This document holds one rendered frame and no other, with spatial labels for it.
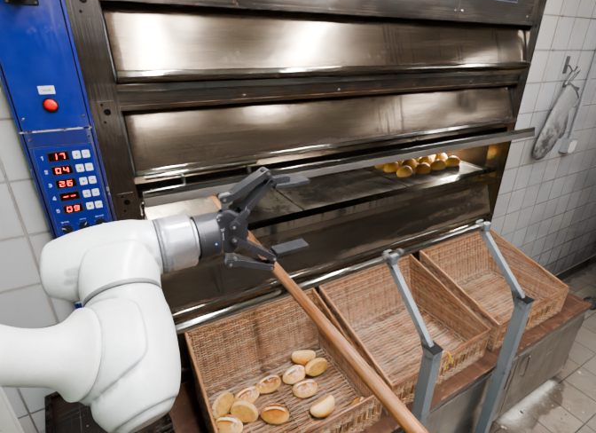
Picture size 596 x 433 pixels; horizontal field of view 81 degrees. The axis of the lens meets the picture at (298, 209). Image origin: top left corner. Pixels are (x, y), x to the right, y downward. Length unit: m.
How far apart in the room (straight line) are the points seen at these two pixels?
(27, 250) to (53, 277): 0.65
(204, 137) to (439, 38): 1.03
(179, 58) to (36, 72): 0.33
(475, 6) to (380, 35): 0.51
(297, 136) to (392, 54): 0.48
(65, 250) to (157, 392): 0.23
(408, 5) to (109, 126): 1.11
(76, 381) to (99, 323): 0.06
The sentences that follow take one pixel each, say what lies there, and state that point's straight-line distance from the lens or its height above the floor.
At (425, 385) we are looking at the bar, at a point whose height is 0.81.
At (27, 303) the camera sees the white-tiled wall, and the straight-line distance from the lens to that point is 1.30.
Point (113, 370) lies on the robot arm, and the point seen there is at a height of 1.46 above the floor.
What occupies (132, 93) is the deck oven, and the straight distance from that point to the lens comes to 1.09.
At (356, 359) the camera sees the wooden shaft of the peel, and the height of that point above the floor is 1.21.
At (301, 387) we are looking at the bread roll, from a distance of 1.46.
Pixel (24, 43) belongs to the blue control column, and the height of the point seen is 1.79.
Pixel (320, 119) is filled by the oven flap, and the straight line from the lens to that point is 1.31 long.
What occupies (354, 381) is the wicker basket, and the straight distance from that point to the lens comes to 1.51.
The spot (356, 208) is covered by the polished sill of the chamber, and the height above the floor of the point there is 1.16.
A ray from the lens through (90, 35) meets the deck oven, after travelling 1.08.
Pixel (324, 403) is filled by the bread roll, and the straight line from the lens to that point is 1.41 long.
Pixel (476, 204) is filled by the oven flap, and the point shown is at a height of 1.00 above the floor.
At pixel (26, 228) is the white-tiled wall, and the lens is 1.19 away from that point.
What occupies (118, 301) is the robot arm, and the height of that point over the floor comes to 1.49.
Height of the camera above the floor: 1.77
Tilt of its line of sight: 24 degrees down
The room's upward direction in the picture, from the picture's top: straight up
